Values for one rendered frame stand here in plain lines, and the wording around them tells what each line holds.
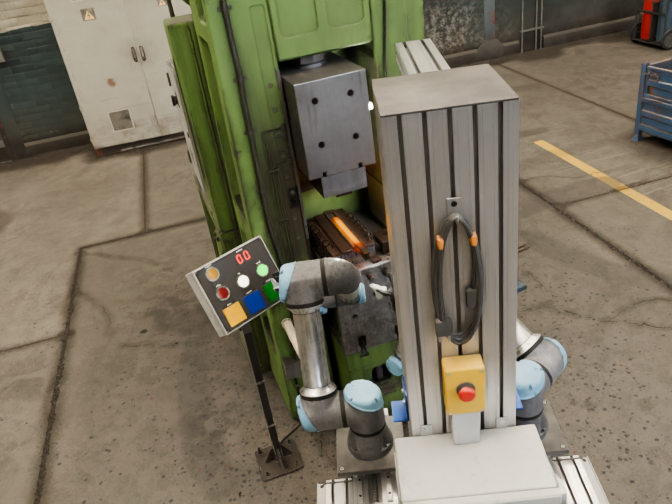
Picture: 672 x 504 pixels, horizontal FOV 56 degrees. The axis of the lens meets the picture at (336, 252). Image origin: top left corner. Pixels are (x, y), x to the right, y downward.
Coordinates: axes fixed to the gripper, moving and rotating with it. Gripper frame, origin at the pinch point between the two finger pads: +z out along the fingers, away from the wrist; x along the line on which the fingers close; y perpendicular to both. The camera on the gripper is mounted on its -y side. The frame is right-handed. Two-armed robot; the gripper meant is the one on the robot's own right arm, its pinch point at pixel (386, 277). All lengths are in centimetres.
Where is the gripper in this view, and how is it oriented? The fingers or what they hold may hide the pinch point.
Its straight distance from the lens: 256.8
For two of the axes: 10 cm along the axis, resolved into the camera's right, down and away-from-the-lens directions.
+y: 1.3, 8.6, 5.0
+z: -3.4, -4.3, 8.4
